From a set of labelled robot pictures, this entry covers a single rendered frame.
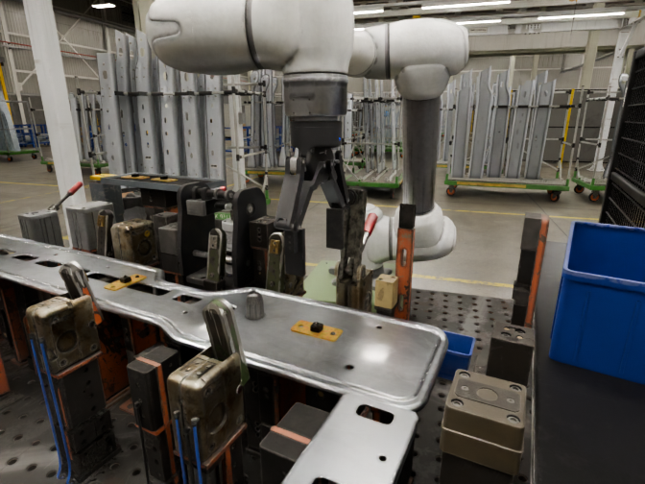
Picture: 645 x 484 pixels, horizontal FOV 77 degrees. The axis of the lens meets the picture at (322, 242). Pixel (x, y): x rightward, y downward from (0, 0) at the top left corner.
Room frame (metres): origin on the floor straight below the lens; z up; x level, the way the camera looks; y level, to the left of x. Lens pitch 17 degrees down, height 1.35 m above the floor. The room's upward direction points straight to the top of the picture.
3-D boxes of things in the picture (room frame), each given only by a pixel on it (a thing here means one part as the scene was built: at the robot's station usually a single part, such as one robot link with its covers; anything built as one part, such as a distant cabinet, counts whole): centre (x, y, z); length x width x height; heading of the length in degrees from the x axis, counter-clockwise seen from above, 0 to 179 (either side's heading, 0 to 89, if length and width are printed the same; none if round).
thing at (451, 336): (0.93, -0.33, 0.74); 0.11 x 0.10 x 0.09; 63
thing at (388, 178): (7.71, -1.03, 0.88); 1.91 x 1.00 x 1.76; 164
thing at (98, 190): (1.34, 0.71, 0.92); 0.08 x 0.08 x 0.44; 63
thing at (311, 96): (0.61, 0.01, 1.37); 0.09 x 0.09 x 0.06
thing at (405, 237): (0.70, -0.15, 0.95); 0.03 x 0.01 x 0.50; 63
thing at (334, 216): (0.67, -0.02, 1.16); 0.03 x 0.01 x 0.07; 64
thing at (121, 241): (1.03, 0.50, 0.89); 0.13 x 0.11 x 0.38; 153
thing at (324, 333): (0.61, 0.01, 1.01); 0.08 x 0.04 x 0.01; 64
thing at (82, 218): (1.11, 0.65, 0.90); 0.13 x 0.10 x 0.41; 153
